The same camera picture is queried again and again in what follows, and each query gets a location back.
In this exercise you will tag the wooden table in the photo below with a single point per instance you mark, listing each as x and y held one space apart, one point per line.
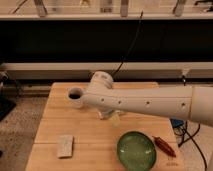
95 140

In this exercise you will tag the green ceramic bowl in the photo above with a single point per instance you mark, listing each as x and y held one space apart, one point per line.
136 151

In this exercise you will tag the blue cable connector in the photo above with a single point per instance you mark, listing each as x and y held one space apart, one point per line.
176 123

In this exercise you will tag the white rectangular sponge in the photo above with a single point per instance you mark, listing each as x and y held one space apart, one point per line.
65 146

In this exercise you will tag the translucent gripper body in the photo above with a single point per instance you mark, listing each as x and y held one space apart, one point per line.
114 117

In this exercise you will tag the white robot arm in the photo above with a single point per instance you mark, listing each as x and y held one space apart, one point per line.
194 103

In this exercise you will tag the red chili pepper toy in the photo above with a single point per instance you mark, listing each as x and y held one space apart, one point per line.
164 146

